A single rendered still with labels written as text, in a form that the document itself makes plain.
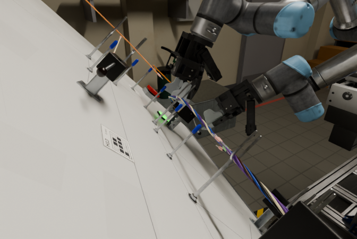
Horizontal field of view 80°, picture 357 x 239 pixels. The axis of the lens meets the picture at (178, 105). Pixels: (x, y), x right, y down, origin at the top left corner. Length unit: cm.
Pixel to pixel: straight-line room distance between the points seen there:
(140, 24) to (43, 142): 248
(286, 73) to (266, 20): 18
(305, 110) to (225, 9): 36
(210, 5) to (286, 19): 17
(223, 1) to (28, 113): 48
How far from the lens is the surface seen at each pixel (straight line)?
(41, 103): 25
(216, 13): 57
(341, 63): 83
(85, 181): 19
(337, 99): 110
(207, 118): 71
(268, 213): 62
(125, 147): 29
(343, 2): 107
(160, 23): 293
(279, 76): 67
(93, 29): 268
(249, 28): 61
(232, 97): 67
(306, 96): 70
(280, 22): 55
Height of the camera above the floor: 142
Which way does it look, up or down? 25 degrees down
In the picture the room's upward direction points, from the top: straight up
